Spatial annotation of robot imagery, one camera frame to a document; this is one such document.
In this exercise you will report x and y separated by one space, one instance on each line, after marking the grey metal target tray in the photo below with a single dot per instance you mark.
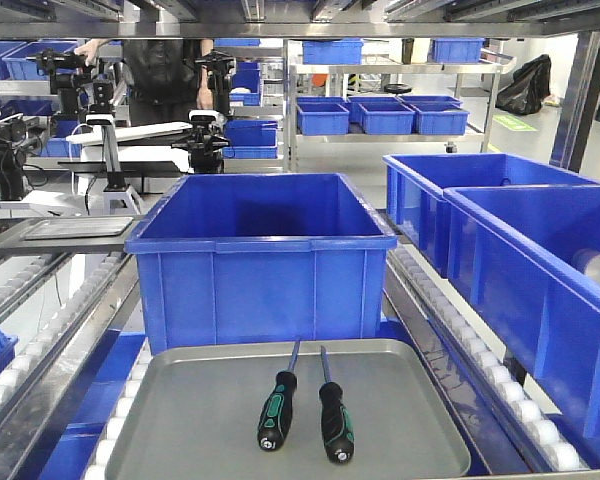
196 413

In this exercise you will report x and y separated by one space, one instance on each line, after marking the blue bin behind tray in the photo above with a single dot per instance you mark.
249 258

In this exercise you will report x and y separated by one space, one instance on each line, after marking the steel shelf rack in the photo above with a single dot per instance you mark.
50 387

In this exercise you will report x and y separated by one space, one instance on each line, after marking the green black screwdriver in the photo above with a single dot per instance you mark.
336 426
277 412

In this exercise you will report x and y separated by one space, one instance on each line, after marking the person in black clothing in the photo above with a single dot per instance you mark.
161 88

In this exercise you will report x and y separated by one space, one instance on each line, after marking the blue bin right near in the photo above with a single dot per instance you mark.
512 256

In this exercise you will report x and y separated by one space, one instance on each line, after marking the white black teleoperation robot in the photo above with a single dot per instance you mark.
83 96

